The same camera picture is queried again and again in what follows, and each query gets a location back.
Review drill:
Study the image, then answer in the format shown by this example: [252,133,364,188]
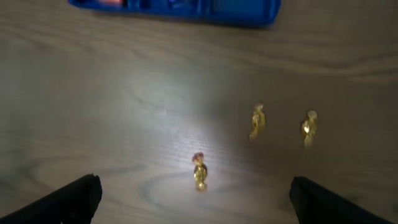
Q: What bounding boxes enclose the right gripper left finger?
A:
[0,173,103,224]

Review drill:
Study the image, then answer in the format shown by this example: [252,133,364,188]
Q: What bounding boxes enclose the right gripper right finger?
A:
[289,175,395,224]

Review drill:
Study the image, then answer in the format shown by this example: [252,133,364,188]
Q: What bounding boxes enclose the gold candy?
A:
[191,151,208,191]
[248,103,267,142]
[300,110,318,149]

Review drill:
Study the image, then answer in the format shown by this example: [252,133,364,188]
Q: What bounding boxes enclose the blue tray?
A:
[67,0,282,29]

